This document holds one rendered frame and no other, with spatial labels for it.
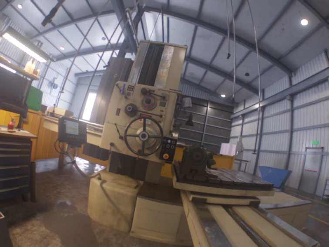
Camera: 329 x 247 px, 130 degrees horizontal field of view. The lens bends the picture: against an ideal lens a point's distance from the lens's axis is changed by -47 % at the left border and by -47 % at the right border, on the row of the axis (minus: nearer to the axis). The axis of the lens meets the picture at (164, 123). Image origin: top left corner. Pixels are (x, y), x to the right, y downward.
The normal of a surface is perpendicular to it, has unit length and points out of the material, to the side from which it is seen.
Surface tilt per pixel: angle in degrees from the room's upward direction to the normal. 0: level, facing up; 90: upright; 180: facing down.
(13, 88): 90
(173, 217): 90
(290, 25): 169
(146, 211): 90
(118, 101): 90
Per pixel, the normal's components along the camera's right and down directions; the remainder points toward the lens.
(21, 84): 0.97, 0.20
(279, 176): -0.86, -0.24
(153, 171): -0.01, -0.13
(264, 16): -0.39, 0.92
